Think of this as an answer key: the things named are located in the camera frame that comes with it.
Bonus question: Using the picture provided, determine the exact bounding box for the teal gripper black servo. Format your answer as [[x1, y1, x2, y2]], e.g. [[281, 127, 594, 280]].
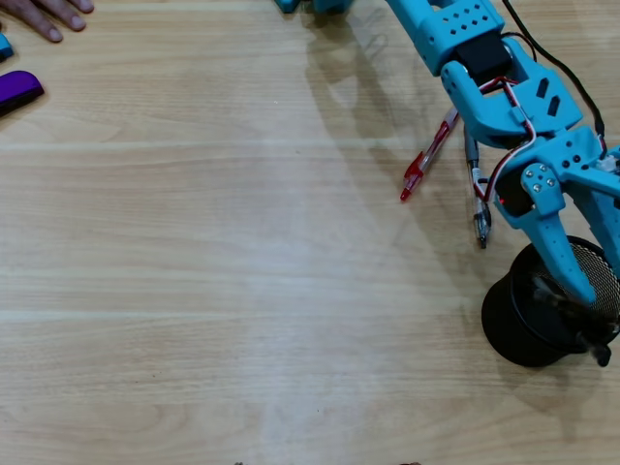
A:
[[492, 125, 620, 307]]

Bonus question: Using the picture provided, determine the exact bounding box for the clear pen black grip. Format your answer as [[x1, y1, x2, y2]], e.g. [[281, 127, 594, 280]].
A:
[[530, 275, 615, 368]]

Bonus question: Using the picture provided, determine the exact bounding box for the black grip pen white label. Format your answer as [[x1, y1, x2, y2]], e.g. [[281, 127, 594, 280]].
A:
[[463, 124, 493, 251]]

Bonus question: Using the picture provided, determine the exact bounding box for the red pen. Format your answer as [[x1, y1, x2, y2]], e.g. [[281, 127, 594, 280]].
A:
[[399, 107, 460, 203]]

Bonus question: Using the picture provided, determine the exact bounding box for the teal robot base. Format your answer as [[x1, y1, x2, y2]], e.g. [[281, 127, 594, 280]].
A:
[[272, 0, 356, 15]]

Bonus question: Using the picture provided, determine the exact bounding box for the black mesh pen holder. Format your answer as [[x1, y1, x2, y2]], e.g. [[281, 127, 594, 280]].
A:
[[480, 235, 620, 368]]

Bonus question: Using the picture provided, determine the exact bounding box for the person's hand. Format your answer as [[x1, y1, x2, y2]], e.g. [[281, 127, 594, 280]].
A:
[[0, 0, 96, 44]]

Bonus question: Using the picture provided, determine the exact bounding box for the purple plastic object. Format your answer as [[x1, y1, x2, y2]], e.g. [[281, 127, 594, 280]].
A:
[[0, 70, 46, 118]]

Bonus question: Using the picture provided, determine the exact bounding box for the red white servo wire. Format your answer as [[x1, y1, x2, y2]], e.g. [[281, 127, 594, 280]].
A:
[[477, 76, 540, 205]]

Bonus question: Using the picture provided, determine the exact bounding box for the black camera cable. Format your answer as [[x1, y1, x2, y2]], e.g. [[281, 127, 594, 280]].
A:
[[501, 0, 609, 151]]

